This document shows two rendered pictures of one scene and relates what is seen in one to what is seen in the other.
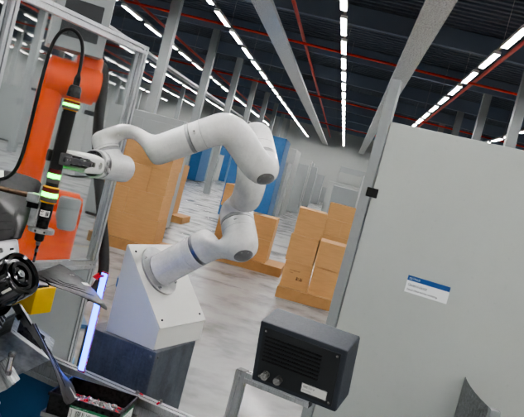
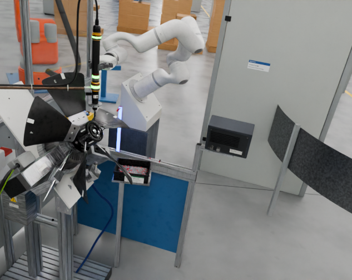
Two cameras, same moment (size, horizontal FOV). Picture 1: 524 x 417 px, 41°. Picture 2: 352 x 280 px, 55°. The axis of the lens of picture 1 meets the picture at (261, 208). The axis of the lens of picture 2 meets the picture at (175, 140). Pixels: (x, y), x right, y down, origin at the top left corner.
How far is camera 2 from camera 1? 0.60 m
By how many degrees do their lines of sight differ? 26
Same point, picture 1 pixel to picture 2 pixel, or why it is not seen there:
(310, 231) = (170, 11)
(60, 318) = not seen: hidden behind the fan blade
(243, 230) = (182, 69)
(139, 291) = (133, 105)
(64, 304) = not seen: hidden behind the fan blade
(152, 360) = (146, 136)
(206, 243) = (163, 78)
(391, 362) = (243, 101)
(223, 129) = (176, 30)
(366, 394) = (231, 116)
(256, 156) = (193, 41)
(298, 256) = not seen: hidden behind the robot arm
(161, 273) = (141, 93)
